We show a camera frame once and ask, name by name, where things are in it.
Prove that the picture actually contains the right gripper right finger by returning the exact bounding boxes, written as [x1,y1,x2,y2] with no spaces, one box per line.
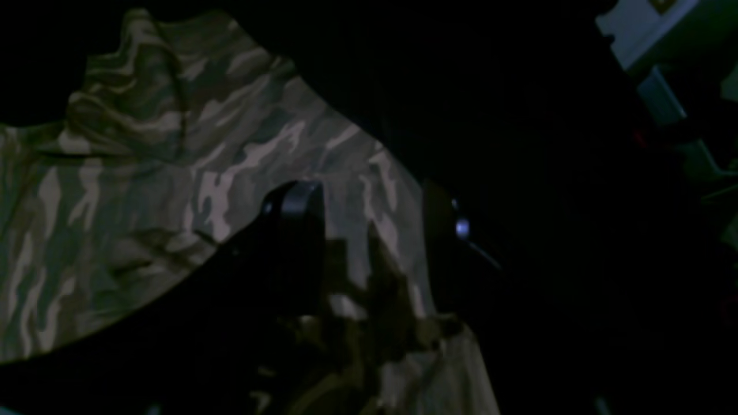
[422,180,736,414]

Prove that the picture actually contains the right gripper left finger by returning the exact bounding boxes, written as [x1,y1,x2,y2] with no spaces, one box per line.
[2,181,325,414]

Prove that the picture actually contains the camouflage t-shirt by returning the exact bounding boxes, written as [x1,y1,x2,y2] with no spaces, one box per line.
[2,9,500,414]

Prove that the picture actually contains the black table cloth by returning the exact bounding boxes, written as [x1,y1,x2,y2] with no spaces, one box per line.
[0,0,738,415]

